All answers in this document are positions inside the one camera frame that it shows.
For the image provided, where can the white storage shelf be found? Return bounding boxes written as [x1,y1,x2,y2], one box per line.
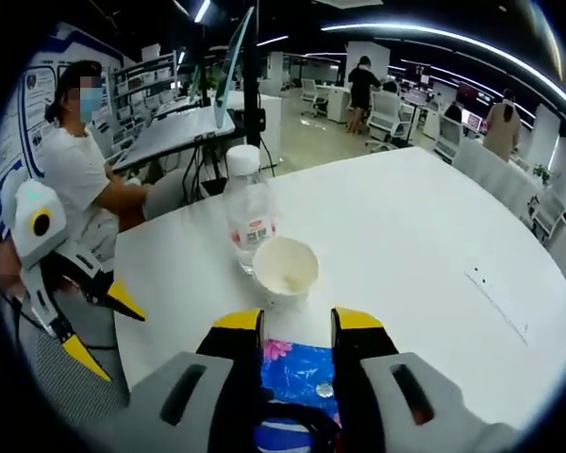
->
[111,50,180,143]

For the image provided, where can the blue white wet wipes packet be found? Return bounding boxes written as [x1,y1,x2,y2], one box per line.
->
[258,337,343,453]

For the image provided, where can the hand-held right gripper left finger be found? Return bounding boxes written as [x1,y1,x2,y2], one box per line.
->
[129,309,268,453]

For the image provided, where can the blue white wall poster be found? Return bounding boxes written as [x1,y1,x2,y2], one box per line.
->
[0,59,60,209]

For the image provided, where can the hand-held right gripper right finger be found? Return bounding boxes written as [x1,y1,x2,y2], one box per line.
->
[329,306,496,453]

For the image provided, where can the black monitor stand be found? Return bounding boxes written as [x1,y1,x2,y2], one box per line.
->
[241,0,268,148]

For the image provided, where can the green potted plant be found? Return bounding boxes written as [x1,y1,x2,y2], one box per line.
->
[531,163,554,186]

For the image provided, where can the ceiling light strip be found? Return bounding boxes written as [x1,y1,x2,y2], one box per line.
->
[320,22,562,81]

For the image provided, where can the grey office chair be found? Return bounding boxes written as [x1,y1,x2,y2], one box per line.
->
[18,301,131,426]

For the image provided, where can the large dark monitor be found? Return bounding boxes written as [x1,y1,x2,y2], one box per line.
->
[215,5,257,129]

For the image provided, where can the white low partition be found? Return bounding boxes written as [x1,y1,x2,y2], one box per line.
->
[452,139,539,223]

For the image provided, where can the white desk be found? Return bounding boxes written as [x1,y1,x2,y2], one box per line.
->
[111,104,238,174]

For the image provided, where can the clear plastic water bottle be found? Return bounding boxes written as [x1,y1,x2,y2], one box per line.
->
[223,144,280,276]

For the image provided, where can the white table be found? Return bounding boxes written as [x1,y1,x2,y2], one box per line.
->
[112,144,566,453]

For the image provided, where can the white paper cup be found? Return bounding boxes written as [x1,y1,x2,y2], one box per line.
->
[253,237,320,309]

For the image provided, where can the black hanging cables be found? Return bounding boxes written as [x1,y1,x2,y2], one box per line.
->
[182,136,232,204]

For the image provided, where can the white office chair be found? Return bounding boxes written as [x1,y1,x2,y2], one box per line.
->
[366,91,403,153]
[300,77,330,118]
[432,114,464,165]
[530,188,566,242]

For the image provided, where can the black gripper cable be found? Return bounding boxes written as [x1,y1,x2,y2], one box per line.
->
[0,290,120,353]

